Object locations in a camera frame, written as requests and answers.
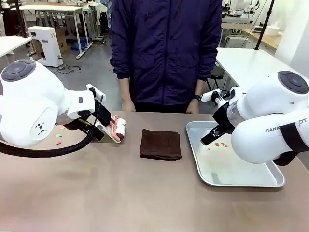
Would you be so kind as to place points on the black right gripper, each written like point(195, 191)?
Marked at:
point(223, 117)

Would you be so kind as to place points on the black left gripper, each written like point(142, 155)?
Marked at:
point(102, 113)

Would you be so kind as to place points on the pink lint roller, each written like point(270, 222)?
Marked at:
point(119, 129)

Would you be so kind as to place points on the dark brown towel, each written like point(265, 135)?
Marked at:
point(160, 145)

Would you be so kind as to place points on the person's left forearm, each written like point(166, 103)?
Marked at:
point(200, 88)

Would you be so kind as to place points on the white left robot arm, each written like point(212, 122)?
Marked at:
point(29, 96)

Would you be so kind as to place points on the person's right forearm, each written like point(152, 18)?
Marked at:
point(125, 89)

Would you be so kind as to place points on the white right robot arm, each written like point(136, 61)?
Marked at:
point(260, 96)

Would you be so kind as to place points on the person's left hand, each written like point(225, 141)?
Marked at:
point(193, 107)

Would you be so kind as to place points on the person's right hand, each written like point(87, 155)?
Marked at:
point(127, 105)

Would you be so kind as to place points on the white folded stand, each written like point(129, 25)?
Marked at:
point(107, 133)

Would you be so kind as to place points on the silver metal tray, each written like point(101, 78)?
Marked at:
point(217, 169)

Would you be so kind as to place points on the black wrist watch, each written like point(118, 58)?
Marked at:
point(196, 97)

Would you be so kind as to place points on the black trousers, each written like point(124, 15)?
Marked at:
point(159, 108)

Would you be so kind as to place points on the black folding chair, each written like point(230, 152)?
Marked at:
point(216, 73)

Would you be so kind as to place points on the large white table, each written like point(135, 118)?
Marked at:
point(243, 65)

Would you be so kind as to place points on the blue plastic bag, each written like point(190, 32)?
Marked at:
point(79, 44)

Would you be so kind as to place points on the person in navy jacket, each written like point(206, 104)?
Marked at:
point(166, 48)

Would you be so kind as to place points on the brown cardboard box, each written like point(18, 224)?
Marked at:
point(62, 39)

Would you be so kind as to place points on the white floor machine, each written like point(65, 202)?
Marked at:
point(47, 46)

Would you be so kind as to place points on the wooden workbench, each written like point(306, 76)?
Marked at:
point(263, 38)

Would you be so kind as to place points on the thin black pole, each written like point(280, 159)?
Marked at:
point(264, 24)

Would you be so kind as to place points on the white table with rounded edge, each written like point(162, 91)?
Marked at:
point(12, 44)

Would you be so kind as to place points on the thick black pole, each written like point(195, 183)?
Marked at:
point(21, 19)

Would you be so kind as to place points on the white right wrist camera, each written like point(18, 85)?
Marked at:
point(209, 95)

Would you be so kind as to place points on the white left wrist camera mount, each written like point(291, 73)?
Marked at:
point(96, 91)

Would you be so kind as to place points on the white table with frame legs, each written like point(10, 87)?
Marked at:
point(53, 8)

